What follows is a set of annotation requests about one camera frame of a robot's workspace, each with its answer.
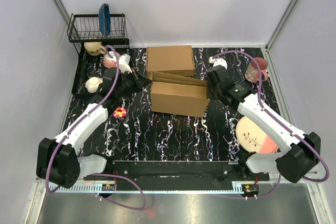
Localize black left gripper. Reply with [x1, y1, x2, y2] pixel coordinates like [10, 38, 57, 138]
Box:
[116, 68, 153, 98]

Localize brown cardboard box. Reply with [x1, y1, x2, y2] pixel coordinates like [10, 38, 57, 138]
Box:
[149, 72, 209, 118]
[146, 45, 194, 77]

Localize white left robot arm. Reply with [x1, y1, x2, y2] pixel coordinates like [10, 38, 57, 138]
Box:
[36, 68, 151, 188]

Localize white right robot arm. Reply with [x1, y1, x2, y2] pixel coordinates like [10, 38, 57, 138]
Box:
[206, 66, 321, 183]

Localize closed brown cardboard box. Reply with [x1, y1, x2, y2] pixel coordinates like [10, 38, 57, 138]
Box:
[146, 45, 194, 77]

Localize pink patterned mug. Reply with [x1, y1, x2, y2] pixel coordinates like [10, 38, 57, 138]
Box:
[245, 57, 268, 83]

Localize pink sunflower plush toy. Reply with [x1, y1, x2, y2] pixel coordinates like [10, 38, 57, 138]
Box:
[113, 107, 127, 118]

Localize pink patterned bowl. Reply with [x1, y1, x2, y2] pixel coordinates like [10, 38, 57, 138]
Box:
[103, 51, 120, 68]

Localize white flower-shaped cup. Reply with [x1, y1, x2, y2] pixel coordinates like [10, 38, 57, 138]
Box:
[85, 77, 103, 93]

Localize cream ceramic mug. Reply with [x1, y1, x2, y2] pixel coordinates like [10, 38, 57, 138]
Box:
[84, 41, 106, 56]

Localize cream pink floral plate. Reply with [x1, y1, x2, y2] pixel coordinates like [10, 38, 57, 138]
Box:
[236, 116, 278, 154]

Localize blue plate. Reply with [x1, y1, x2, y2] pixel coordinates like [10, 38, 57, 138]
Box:
[98, 3, 111, 36]

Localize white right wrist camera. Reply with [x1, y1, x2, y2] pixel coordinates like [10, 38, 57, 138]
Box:
[209, 57, 227, 69]

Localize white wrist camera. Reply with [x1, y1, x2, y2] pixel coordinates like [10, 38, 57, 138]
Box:
[118, 54, 132, 74]
[209, 57, 227, 69]

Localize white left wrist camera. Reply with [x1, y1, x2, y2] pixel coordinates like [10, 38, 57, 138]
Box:
[118, 54, 132, 74]

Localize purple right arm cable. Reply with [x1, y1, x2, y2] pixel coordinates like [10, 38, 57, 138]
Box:
[209, 50, 330, 200]

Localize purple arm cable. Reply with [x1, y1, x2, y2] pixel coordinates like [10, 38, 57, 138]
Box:
[45, 45, 146, 211]
[209, 50, 330, 200]

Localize black wire dish rack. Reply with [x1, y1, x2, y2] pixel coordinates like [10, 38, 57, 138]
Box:
[67, 13, 130, 99]

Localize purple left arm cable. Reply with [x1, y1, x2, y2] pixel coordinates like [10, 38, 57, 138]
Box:
[45, 45, 146, 211]

